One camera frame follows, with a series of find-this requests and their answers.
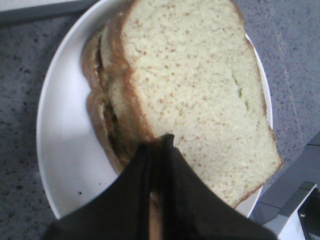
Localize bread slice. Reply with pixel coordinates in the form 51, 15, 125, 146
81, 26, 130, 175
106, 0, 282, 207

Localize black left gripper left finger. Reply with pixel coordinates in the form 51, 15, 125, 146
42, 143, 157, 240

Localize white round plate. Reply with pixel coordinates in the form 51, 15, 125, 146
37, 0, 270, 217

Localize white cutting board black rim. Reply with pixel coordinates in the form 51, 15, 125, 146
0, 0, 97, 25

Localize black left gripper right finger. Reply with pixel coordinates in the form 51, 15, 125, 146
149, 134, 277, 240

